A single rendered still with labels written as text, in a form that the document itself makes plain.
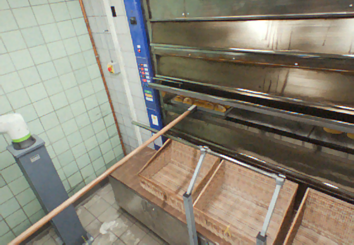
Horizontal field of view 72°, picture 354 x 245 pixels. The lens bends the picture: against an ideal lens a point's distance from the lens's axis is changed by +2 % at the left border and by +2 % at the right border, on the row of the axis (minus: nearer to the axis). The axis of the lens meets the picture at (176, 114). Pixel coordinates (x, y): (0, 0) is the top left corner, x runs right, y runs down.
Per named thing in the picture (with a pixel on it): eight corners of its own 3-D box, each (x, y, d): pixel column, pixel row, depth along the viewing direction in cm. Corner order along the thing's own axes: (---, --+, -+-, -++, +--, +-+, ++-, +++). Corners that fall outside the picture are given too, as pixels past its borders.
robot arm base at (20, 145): (6, 141, 191) (2, 135, 188) (26, 132, 200) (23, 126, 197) (18, 152, 174) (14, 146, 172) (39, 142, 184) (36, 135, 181)
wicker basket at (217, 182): (225, 180, 209) (224, 155, 196) (295, 211, 175) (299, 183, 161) (191, 221, 178) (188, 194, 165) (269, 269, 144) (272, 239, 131)
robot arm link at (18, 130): (13, 134, 186) (1, 113, 177) (34, 131, 187) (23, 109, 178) (4, 144, 175) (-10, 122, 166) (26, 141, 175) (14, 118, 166)
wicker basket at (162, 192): (175, 156, 246) (171, 134, 233) (223, 179, 210) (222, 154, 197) (139, 186, 216) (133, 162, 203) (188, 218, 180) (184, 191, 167)
